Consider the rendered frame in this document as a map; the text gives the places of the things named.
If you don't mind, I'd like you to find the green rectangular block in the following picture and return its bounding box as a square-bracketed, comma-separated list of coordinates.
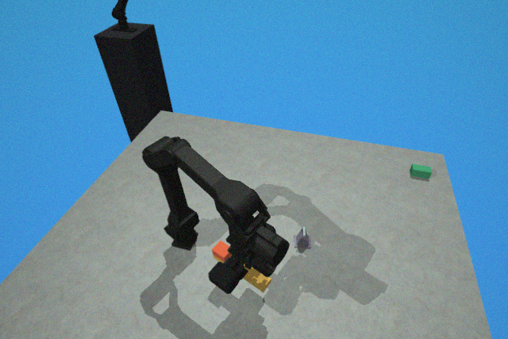
[410, 164, 432, 179]

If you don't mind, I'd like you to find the yellow bar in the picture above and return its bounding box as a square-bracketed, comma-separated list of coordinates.
[212, 241, 271, 292]

